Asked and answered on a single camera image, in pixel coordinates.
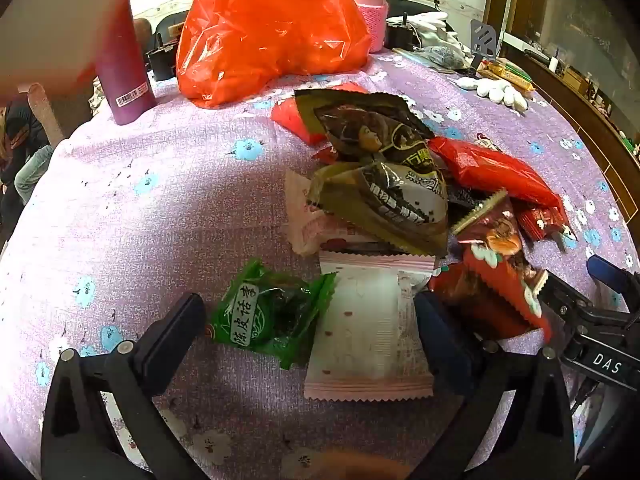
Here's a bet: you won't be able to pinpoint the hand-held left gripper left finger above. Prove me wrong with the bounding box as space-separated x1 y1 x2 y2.
40 292 211 480

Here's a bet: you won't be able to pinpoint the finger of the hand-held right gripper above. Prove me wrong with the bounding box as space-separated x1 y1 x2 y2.
539 269 598 328
586 254 640 297

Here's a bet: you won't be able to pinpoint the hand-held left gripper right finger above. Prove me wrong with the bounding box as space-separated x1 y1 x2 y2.
410 291 577 480

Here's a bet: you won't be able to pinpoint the red flower-print snack packet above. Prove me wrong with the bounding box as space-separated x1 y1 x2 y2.
430 190 552 337

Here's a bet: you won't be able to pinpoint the white pink-edged snack packet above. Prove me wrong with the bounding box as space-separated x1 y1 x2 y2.
303 251 436 402

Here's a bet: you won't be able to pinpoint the green snack packet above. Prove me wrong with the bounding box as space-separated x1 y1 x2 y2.
209 257 337 371

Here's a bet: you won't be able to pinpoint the red snack packet yellow print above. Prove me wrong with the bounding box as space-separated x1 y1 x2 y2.
429 136 563 211

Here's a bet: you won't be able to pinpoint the pink and white snack packet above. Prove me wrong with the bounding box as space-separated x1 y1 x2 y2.
285 170 391 257

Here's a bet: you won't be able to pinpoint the brown sesame snack packet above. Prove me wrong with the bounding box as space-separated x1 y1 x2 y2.
294 89 436 162
306 152 451 259

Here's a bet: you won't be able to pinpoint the small red snack packet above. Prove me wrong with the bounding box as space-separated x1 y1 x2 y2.
515 204 572 242

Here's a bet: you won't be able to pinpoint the purple floral tablecloth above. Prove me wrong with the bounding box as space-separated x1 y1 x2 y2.
0 47 640 480

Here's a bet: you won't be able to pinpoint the white glove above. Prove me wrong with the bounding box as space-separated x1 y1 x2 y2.
455 76 530 112

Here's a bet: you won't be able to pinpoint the yellow snack bars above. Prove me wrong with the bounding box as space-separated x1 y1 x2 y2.
480 57 536 93

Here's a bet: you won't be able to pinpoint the wooden display cabinet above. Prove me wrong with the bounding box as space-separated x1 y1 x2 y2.
487 0 640 221

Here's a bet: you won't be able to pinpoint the plain red snack packet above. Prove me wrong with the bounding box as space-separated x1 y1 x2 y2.
271 82 371 145

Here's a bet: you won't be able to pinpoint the brown sofa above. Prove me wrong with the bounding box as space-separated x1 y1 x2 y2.
27 82 66 146

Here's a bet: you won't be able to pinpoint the grey stand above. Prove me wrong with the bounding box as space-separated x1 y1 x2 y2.
469 19 503 68

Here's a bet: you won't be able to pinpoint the purple thermos bottle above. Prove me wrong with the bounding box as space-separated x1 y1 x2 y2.
94 0 158 126

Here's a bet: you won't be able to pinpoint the clear bag with dark contents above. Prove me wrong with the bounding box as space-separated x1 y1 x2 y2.
395 45 476 71

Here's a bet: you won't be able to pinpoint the black box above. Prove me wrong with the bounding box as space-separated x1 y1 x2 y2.
145 42 183 81

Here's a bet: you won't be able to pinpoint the white gloves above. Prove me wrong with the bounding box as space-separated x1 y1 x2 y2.
395 7 473 53

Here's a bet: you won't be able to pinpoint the orange plastic bag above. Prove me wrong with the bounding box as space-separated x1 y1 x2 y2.
151 0 373 109

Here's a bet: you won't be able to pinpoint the pink thermos bottle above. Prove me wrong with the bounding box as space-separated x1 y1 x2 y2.
345 0 390 54

